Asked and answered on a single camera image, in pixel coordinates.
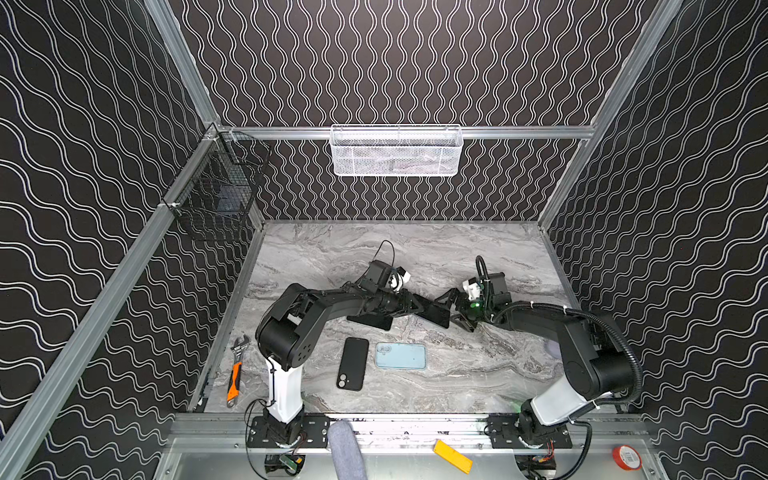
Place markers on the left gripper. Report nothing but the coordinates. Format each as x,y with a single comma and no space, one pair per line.
413,303

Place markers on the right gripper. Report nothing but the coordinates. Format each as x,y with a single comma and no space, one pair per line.
470,312

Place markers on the light blue phone case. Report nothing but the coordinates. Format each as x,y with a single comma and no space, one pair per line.
400,356

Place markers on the blue phone black screen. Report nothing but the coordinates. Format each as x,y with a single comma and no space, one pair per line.
436,314

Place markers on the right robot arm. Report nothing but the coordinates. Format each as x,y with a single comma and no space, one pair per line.
599,366

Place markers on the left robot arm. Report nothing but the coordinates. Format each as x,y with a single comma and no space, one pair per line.
291,328

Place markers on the black phone upper left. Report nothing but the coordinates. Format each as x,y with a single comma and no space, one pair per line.
382,322

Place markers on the black phone case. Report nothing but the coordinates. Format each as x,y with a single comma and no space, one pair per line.
353,363

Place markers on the yellow tag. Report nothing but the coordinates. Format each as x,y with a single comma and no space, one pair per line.
453,457

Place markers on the red tape roll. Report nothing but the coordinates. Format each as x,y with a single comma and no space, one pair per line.
627,458

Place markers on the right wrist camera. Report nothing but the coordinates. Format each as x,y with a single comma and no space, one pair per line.
475,290

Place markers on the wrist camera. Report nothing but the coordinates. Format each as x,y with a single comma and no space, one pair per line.
475,290
398,278

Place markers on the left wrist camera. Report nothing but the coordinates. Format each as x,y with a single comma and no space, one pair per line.
398,278

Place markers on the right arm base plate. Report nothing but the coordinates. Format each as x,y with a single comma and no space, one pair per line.
508,431

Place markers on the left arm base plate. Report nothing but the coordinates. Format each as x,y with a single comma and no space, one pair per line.
306,430

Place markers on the white wire basket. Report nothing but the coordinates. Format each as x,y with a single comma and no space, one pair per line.
396,150

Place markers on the black wire basket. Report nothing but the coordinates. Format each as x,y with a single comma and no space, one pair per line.
213,198

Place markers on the aluminium front rail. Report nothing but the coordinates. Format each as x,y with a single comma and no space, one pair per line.
376,433

